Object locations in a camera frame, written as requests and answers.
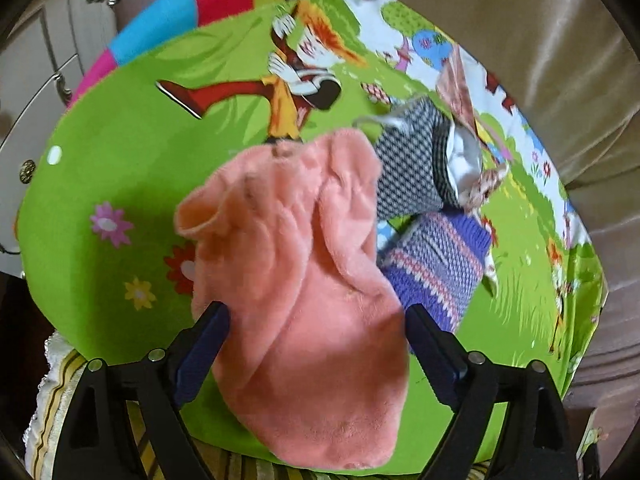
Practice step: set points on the green cartoon printed blanket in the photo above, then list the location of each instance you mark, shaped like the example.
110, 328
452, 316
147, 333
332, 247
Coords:
125, 185

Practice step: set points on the pink fluffy sock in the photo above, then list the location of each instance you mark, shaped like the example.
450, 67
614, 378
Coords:
310, 310

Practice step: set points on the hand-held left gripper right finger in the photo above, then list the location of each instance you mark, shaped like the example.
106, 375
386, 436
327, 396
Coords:
431, 352

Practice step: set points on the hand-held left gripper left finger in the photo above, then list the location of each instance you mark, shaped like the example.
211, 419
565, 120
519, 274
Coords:
204, 347

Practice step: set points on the white dresser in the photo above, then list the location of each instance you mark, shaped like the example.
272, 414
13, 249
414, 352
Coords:
40, 70

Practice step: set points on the pink patterned cloth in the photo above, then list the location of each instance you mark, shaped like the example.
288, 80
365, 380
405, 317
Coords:
460, 85

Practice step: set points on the black white houndstooth pouch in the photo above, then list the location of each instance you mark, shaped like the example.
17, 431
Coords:
410, 160

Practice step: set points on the striped gold cushion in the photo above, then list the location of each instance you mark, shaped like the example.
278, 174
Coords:
235, 470

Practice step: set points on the purple striped knitted pouch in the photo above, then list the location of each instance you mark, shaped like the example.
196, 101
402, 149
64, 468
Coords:
430, 265

